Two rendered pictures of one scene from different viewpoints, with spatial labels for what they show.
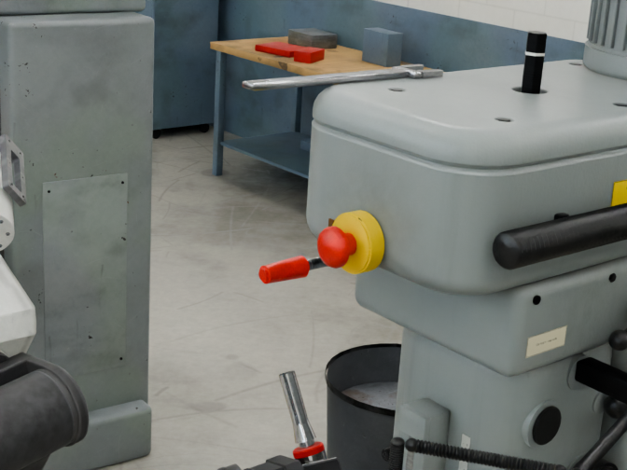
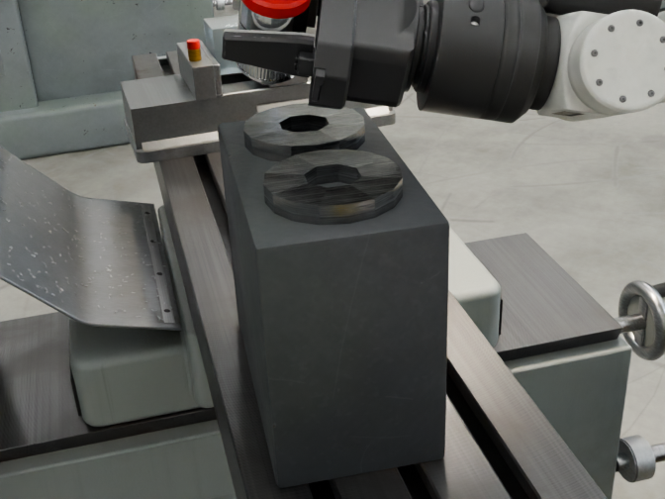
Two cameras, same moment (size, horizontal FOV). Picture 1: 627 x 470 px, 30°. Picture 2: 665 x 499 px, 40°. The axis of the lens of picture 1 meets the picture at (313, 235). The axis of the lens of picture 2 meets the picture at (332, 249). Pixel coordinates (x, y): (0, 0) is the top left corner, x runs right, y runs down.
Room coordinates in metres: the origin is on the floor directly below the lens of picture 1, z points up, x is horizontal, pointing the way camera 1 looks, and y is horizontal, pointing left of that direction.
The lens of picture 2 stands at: (2.05, 0.29, 1.41)
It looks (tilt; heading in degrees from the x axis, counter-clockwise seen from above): 28 degrees down; 207
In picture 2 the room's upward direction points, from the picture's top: 3 degrees counter-clockwise
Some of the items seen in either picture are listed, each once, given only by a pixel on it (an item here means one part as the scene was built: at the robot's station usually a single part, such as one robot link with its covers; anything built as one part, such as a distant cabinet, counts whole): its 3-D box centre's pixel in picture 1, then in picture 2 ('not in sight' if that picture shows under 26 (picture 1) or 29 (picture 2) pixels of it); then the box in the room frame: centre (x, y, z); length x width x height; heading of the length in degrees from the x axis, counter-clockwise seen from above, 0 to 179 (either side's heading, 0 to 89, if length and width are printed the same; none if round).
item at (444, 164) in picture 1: (529, 161); not in sight; (1.23, -0.23, 1.81); 0.47 x 0.26 x 0.16; 131
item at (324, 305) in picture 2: not in sight; (325, 273); (1.54, 0.02, 1.08); 0.22 x 0.12 x 0.20; 38
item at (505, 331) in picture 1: (533, 269); not in sight; (1.24, -0.25, 1.68); 0.34 x 0.24 x 0.10; 131
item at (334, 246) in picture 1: (338, 245); not in sight; (1.05, -0.02, 1.76); 0.04 x 0.03 x 0.04; 41
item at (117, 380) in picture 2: not in sight; (275, 287); (1.22, -0.22, 0.84); 0.50 x 0.35 x 0.12; 131
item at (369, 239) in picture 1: (356, 241); not in sight; (1.07, -0.04, 1.76); 0.06 x 0.02 x 0.06; 41
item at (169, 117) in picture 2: not in sight; (255, 86); (1.05, -0.32, 1.04); 0.35 x 0.15 x 0.11; 134
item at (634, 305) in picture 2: not in sight; (621, 325); (0.89, 0.16, 0.68); 0.16 x 0.12 x 0.12; 131
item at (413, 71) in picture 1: (344, 76); not in sight; (1.20, -0.02, 1.89); 0.24 x 0.04 x 0.01; 128
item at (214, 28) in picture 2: not in sight; (230, 44); (1.07, -0.35, 1.10); 0.06 x 0.05 x 0.06; 44
